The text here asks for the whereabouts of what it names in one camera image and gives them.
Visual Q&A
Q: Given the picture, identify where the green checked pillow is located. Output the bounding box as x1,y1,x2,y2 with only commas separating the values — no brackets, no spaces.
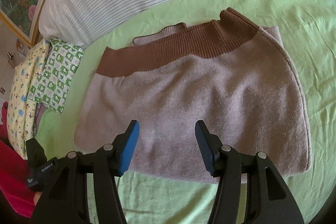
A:
28,39,84,114

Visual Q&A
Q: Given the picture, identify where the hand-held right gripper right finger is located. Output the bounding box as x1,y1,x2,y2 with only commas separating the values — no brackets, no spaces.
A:
195,120,305,224

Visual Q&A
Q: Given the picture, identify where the beige knitted sweater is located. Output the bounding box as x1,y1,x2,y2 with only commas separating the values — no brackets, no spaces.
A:
74,7,313,185

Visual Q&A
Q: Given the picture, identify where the yellow cartoon print blanket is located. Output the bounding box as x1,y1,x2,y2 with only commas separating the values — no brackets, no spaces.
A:
7,40,51,160

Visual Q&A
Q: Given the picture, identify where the mauve cloth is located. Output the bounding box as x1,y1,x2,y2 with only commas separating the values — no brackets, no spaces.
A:
33,103,47,136

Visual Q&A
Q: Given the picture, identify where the red cloth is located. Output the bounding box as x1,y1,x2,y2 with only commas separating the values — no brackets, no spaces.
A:
0,101,37,216

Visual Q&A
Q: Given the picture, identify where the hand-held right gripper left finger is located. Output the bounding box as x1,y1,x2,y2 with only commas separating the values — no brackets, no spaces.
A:
31,120,140,224

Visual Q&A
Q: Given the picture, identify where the green bed sheet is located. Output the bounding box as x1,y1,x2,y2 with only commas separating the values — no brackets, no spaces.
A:
34,0,336,224

